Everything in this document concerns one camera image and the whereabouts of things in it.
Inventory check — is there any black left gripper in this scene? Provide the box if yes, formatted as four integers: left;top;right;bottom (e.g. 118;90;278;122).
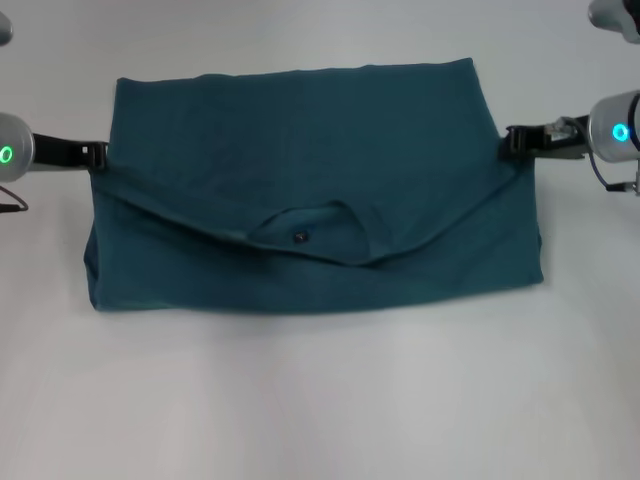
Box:
31;131;111;172

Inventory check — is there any teal t-shirt with FREE! print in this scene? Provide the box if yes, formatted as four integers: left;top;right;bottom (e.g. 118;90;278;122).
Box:
83;58;545;315

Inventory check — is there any right wrist camera housing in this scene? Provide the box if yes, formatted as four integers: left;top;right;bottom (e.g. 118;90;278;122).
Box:
587;0;640;45

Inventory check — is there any right gripper cable, silver connector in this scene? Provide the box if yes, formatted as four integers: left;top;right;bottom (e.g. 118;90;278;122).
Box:
586;152;640;194

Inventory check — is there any clear plug on right gripper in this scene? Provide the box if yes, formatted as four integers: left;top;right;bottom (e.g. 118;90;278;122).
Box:
544;116;577;140

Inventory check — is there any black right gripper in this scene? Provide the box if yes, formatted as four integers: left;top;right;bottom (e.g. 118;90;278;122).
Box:
498;115;595;163

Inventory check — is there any dark red left gripper cable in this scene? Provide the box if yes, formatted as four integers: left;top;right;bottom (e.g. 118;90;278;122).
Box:
0;183;30;215

